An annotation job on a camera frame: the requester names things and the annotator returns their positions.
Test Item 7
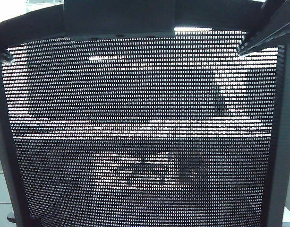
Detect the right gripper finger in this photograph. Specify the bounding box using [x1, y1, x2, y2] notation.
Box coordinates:
[237, 18, 290, 56]
[244, 0, 278, 43]

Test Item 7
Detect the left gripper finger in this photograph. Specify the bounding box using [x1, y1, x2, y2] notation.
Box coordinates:
[0, 51, 14, 63]

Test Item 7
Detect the black mesh office chair with headrest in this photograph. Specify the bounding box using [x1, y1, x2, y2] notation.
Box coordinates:
[0, 0, 290, 227]

